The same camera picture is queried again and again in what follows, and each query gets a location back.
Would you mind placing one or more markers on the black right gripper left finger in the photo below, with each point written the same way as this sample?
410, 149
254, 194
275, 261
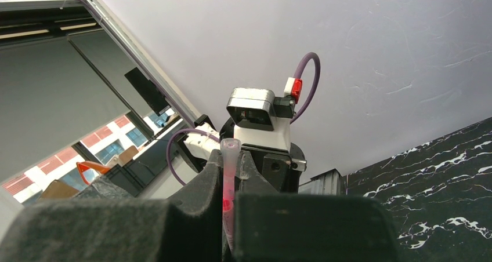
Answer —
187, 226

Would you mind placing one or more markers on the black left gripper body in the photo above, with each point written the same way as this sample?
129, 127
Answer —
250, 180

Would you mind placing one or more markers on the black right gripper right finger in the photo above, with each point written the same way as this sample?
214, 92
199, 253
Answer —
281, 226

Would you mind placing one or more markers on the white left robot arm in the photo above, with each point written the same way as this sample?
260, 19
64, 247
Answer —
203, 141

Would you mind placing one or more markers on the cardboard box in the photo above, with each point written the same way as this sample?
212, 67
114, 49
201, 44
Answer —
58, 190

